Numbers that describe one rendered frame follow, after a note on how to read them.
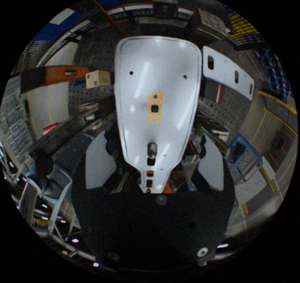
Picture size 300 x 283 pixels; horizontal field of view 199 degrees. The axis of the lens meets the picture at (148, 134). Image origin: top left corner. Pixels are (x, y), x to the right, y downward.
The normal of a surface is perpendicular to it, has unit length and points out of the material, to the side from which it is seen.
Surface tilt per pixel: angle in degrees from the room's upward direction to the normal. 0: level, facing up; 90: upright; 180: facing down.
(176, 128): 0
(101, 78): 90
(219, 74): 0
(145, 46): 0
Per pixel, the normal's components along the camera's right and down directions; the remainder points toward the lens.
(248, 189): -0.95, -0.29
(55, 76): 1.00, 0.05
